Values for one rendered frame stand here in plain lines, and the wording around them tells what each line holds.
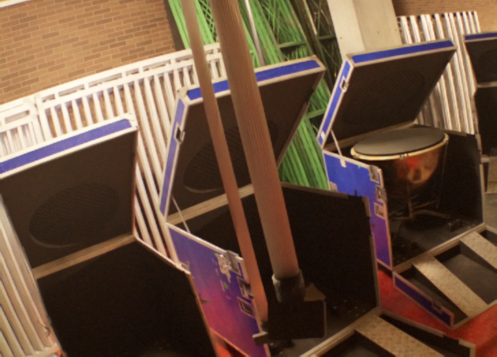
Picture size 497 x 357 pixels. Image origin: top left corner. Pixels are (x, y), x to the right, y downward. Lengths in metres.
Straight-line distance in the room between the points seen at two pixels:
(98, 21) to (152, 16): 0.68
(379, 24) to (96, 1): 3.04
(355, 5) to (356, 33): 0.27
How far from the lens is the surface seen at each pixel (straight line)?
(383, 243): 3.51
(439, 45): 3.68
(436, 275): 3.45
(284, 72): 2.56
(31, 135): 3.73
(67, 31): 5.10
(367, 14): 4.54
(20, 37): 4.99
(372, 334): 2.89
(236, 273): 2.41
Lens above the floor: 1.87
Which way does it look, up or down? 13 degrees down
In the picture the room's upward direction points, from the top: 13 degrees counter-clockwise
